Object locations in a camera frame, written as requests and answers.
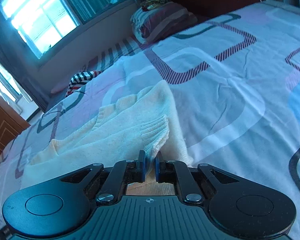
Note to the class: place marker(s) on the gold patterned item on quilt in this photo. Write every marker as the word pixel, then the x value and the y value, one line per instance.
pixel 148 5

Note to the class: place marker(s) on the bedroom window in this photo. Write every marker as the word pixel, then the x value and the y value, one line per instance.
pixel 42 24

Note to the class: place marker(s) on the brown wooden door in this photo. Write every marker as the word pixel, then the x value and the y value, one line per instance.
pixel 11 124

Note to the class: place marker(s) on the patterned bed sheet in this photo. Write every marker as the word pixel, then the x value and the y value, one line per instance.
pixel 236 85

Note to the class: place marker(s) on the striped folded quilt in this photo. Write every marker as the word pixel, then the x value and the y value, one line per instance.
pixel 157 24

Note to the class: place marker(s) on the striped mattress cover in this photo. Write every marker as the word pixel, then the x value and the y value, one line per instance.
pixel 127 47

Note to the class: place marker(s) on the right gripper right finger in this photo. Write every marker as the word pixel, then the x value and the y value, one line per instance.
pixel 177 173

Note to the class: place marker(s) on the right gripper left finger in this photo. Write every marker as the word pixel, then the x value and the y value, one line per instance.
pixel 119 176

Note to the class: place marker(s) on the black white striped cloth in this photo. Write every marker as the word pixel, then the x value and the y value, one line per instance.
pixel 79 80

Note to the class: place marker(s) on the cream knit sweater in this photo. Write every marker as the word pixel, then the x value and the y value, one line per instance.
pixel 145 121

